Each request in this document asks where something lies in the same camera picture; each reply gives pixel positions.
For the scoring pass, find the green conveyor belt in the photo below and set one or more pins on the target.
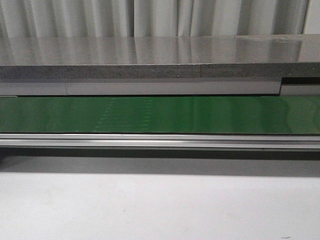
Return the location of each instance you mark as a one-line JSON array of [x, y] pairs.
[[290, 115]]

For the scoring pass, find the grey stone countertop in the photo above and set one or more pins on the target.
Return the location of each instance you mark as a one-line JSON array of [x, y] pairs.
[[285, 65]]

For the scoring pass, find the white pleated curtain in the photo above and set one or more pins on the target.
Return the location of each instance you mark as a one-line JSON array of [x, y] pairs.
[[160, 18]]

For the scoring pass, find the aluminium conveyor frame rail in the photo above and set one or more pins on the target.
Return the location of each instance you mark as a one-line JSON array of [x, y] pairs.
[[199, 141]]

